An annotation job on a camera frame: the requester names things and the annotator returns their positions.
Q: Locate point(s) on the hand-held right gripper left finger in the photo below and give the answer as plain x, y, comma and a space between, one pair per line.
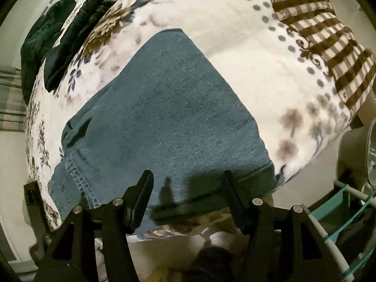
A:
140, 199

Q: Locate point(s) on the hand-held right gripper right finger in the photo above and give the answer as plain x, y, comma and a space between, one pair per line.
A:
233, 198

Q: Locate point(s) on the blue denim pants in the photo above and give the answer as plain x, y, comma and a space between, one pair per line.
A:
164, 108

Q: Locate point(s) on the person's foot in white sock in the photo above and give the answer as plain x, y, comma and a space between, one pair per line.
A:
220, 238

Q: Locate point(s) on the teal and white drying rack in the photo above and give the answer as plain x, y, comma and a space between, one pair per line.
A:
340, 217

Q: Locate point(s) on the white floral blanket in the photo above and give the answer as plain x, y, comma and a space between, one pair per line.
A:
241, 64

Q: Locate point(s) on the white fan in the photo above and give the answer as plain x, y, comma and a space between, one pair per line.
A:
359, 149

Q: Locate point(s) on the striped cloth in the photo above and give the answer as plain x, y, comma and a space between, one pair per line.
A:
10, 97

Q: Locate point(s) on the black folded garment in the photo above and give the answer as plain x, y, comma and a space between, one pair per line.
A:
76, 32

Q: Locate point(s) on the dark green jacket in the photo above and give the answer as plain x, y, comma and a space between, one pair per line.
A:
38, 44

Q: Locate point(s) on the brown checkered pillow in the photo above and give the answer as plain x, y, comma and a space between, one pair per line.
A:
320, 32

